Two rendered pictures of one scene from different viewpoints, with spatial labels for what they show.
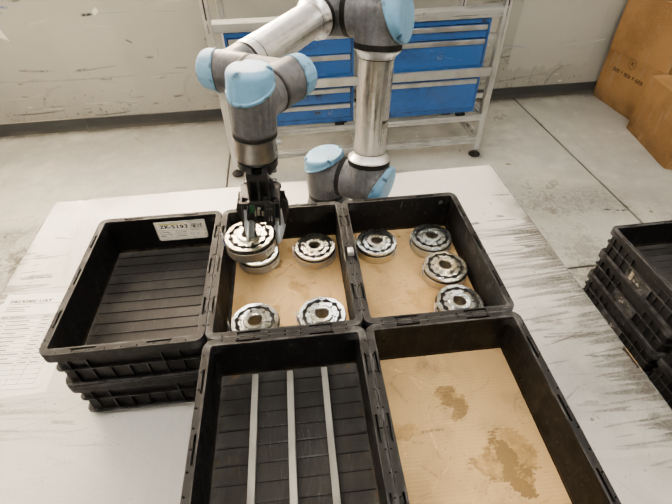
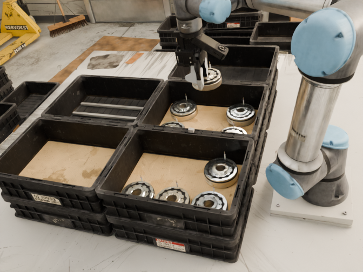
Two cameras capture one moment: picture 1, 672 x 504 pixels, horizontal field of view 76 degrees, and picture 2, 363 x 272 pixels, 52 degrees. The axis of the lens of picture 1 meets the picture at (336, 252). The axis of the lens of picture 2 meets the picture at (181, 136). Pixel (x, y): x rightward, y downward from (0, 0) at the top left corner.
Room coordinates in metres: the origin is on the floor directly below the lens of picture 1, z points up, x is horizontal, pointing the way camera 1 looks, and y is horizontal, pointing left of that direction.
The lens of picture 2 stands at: (1.13, -0.85, 1.67)
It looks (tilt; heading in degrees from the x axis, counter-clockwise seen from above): 39 degrees down; 120
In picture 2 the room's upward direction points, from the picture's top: 10 degrees counter-clockwise
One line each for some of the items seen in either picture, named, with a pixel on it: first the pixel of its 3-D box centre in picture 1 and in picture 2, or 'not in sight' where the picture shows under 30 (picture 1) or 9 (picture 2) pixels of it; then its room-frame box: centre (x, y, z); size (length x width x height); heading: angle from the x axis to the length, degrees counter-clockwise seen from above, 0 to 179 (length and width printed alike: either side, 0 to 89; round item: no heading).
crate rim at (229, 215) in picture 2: (416, 251); (177, 167); (0.71, -0.18, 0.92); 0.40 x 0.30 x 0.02; 5
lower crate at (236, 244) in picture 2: not in sight; (184, 202); (0.71, -0.18, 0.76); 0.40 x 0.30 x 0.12; 5
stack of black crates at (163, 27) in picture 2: not in sight; (188, 41); (-0.13, 1.75, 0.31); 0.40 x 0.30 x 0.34; 6
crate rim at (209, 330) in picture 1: (283, 262); (204, 107); (0.69, 0.12, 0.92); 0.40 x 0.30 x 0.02; 5
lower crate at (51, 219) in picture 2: not in sight; (78, 184); (0.31, -0.22, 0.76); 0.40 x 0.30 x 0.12; 5
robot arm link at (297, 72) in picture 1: (278, 81); (213, 4); (0.76, 0.09, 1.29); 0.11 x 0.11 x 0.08; 61
